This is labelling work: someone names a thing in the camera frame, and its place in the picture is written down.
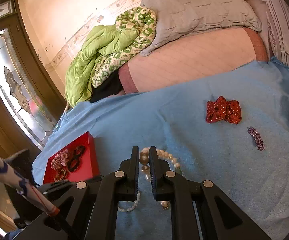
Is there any grey quilted pillow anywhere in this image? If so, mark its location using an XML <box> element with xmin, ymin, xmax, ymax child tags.
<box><xmin>140</xmin><ymin>0</ymin><xmax>262</xmax><ymax>57</ymax></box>

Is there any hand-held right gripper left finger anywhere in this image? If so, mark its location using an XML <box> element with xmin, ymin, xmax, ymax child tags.
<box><xmin>14</xmin><ymin>146</ymin><xmax>141</xmax><ymax>240</ymax></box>

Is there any brown patterned scrunchie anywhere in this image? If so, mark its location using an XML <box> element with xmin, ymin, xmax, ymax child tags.
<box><xmin>53</xmin><ymin>169</ymin><xmax>68</xmax><ymax>182</ymax></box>

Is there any striped floral pillow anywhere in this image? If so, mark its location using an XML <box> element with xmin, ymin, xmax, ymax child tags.
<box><xmin>266</xmin><ymin>0</ymin><xmax>289</xmax><ymax>77</ymax></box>

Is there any green patterned quilt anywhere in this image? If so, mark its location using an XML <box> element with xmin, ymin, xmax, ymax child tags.
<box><xmin>64</xmin><ymin>6</ymin><xmax>158</xmax><ymax>105</ymax></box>

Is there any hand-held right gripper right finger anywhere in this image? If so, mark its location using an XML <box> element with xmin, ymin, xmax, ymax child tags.
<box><xmin>148</xmin><ymin>146</ymin><xmax>272</xmax><ymax>240</ymax></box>

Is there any red polka dot scrunchie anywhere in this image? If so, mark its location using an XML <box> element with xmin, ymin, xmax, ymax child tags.
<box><xmin>205</xmin><ymin>96</ymin><xmax>242</xmax><ymax>125</ymax></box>

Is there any small white bead bracelet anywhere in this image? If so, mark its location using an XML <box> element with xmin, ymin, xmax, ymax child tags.
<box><xmin>118</xmin><ymin>190</ymin><xmax>141</xmax><ymax>213</ymax></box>

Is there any pink plaid scrunchie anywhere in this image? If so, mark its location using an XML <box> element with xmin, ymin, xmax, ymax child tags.
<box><xmin>51</xmin><ymin>149</ymin><xmax>70</xmax><ymax>168</ymax></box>

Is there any white wrapped cable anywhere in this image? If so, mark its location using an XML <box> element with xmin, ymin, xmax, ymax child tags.
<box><xmin>0</xmin><ymin>142</ymin><xmax>60</xmax><ymax>217</ymax></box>

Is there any stained glass wooden door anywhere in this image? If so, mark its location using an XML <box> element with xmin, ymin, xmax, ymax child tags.
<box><xmin>0</xmin><ymin>0</ymin><xmax>67</xmax><ymax>150</ymax></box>

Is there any black cloth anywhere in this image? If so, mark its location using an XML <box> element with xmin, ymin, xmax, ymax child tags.
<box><xmin>89</xmin><ymin>71</ymin><xmax>125</xmax><ymax>103</ymax></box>

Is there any red box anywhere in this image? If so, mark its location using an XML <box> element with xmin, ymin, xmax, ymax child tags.
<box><xmin>43</xmin><ymin>132</ymin><xmax>101</xmax><ymax>184</ymax></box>

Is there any black scrunchie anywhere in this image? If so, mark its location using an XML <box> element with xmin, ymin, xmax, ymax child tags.
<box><xmin>67</xmin><ymin>146</ymin><xmax>86</xmax><ymax>172</ymax></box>

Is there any blue blanket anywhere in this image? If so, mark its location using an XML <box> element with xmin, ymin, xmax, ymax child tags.
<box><xmin>32</xmin><ymin>56</ymin><xmax>289</xmax><ymax>240</ymax></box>

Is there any large pearl necklace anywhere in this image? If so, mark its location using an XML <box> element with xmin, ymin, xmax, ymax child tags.
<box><xmin>139</xmin><ymin>147</ymin><xmax>183</xmax><ymax>180</ymax></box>

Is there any pink quilted mattress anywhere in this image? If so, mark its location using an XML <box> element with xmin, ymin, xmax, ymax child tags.
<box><xmin>118</xmin><ymin>26</ymin><xmax>268</xmax><ymax>94</ymax></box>

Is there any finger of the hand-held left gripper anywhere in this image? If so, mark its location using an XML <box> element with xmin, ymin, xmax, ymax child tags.
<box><xmin>38</xmin><ymin>179</ymin><xmax>76</xmax><ymax>201</ymax></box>

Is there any purple rhinestone hair clip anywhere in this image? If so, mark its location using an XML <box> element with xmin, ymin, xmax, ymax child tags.
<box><xmin>247</xmin><ymin>126</ymin><xmax>265</xmax><ymax>151</ymax></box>

